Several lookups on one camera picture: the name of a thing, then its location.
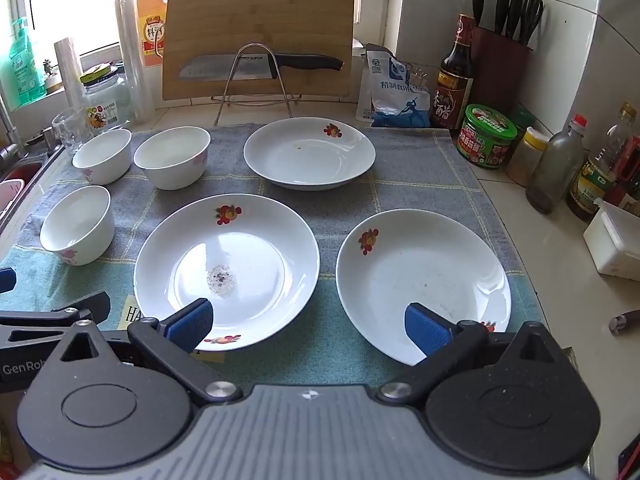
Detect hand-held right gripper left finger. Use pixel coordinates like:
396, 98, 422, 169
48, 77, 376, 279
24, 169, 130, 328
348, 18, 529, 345
60, 298, 245, 408

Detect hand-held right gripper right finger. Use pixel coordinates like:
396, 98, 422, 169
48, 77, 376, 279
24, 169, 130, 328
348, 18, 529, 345
376, 303, 563, 407

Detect white plate with fruit print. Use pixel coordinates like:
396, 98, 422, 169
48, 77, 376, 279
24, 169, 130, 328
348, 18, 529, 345
243, 117, 377, 191
133, 193, 321, 352
336, 208, 512, 366

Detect white bowl with pink flowers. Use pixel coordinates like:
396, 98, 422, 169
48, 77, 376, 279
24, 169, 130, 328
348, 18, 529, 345
133, 126, 212, 191
72, 128, 133, 186
39, 185, 115, 266

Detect pink plastic container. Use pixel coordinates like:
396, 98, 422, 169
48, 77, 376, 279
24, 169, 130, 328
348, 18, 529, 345
0, 178, 25, 228

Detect kitchen sink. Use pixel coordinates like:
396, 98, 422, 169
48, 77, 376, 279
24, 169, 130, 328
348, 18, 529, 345
0, 145, 66, 241

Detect metal faucet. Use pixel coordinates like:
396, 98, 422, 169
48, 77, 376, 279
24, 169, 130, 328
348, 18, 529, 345
0, 92, 56, 161

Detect grey and teal checked towel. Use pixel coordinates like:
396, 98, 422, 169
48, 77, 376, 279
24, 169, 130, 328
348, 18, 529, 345
0, 125, 544, 396

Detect clear glass cup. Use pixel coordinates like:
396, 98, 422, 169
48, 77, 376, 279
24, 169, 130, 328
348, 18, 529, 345
51, 108, 94, 155

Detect yellow lidded spice jar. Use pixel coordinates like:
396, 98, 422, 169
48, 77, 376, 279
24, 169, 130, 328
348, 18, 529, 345
505, 126, 550, 187

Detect glass jar with dark lid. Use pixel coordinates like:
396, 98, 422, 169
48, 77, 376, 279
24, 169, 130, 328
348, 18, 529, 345
80, 62, 134, 131

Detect green lidded sauce jar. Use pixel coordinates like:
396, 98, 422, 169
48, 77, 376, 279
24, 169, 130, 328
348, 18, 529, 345
456, 104, 518, 170

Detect glass bottle with red cap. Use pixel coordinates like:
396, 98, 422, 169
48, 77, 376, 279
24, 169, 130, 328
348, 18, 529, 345
526, 114, 588, 214

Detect white plastic container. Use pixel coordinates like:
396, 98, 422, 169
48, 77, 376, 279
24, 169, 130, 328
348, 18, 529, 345
582, 199, 640, 282

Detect small figurine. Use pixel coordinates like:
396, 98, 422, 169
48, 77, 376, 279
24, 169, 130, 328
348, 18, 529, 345
41, 58, 62, 94

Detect green dish soap bottle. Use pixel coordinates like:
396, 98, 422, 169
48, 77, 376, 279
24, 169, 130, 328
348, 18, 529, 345
9, 16, 41, 109

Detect short clear plastic wrap roll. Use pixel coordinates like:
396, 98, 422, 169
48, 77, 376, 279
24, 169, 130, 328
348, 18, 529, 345
54, 36, 86, 111

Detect small green lidded jar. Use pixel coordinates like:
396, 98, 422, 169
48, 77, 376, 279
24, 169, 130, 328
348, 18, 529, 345
512, 105, 538, 133

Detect white and blue salt bag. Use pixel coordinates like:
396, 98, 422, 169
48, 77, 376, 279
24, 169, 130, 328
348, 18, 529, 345
356, 42, 433, 129

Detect oil bottle with yellow cap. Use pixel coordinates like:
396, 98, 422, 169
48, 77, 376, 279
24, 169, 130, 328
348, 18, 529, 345
566, 102, 638, 223

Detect dark soy sauce bottle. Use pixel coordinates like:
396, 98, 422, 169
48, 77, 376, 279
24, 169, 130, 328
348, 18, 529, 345
431, 14, 476, 131

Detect tall clear plastic wrap roll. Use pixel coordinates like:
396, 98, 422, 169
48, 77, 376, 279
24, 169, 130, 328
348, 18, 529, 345
114, 0, 154, 124

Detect dark red knife block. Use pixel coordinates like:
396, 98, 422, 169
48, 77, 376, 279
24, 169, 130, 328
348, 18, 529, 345
470, 25, 535, 126

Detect red packet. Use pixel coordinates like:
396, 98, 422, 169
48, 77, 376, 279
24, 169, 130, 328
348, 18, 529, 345
612, 132, 640, 206

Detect window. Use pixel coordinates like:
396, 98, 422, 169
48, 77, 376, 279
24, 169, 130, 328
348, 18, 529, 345
0, 0, 401, 68

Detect bamboo cutting board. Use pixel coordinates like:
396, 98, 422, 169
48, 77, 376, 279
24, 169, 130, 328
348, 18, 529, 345
161, 0, 357, 102

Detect black scissors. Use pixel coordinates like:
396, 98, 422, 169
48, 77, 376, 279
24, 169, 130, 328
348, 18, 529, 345
519, 0, 545, 47

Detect dark tool handle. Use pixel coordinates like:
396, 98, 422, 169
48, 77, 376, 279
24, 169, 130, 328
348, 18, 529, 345
607, 310, 640, 334

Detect black handled kitchen knife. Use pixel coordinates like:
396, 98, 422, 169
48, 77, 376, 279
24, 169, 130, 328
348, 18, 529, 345
178, 52, 345, 81

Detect metal wire rack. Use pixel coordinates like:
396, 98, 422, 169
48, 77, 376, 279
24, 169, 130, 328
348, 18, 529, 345
210, 43, 303, 128

